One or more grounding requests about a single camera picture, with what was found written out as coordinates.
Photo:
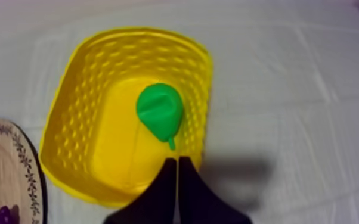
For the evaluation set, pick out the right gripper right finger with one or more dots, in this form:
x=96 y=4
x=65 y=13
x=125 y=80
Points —
x=198 y=200

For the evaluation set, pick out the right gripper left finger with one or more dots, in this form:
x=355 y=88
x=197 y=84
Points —
x=156 y=200

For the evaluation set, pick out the yellow plastic basket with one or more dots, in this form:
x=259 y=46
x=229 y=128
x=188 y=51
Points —
x=110 y=131

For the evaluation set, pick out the green toy pear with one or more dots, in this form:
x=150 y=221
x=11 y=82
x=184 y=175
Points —
x=159 y=109

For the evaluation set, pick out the round wooden board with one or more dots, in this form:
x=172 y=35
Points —
x=4 y=169

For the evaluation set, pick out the purple toy grapes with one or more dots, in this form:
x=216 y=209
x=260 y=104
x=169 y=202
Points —
x=1 y=216

